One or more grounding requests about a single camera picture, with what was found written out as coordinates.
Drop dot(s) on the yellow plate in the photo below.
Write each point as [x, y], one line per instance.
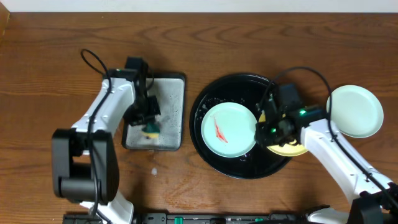
[279, 135]

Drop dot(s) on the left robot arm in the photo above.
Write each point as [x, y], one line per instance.
[84, 164]

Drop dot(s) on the light blue plate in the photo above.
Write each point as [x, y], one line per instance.
[356, 111]
[228, 129]

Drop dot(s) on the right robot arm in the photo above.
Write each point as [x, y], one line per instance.
[372, 195]

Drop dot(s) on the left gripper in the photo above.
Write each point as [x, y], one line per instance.
[155, 111]

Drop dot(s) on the black round serving tray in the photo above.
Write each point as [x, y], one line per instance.
[246, 90]

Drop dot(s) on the rectangular metal soap tray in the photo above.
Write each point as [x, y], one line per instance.
[169, 88]

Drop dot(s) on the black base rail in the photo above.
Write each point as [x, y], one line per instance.
[163, 218]

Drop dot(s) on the green yellow sponge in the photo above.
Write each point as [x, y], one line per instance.
[151, 130]

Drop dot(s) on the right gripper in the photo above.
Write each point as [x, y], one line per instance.
[260, 129]

